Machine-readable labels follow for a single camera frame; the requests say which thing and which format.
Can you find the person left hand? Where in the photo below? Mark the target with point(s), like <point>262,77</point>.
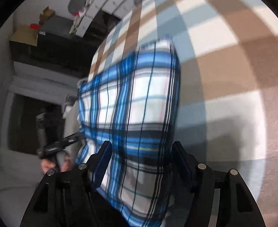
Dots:
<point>46,164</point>

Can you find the grey oval mirror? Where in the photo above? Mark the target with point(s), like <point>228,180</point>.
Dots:
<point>75,5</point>

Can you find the white drawer desk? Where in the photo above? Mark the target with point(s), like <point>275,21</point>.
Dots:
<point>101,15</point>

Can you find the checkered brown blue bedsheet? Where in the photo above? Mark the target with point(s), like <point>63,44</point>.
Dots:
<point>228,103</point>

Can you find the open cardboard box on fridge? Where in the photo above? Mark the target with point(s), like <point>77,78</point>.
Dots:
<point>45,15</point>

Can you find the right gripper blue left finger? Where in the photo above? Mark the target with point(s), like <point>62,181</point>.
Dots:
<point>89,176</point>

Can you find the blue white plaid shirt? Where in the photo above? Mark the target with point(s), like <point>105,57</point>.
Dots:
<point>133,105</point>

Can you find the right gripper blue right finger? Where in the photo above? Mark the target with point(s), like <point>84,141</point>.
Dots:
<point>199,180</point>

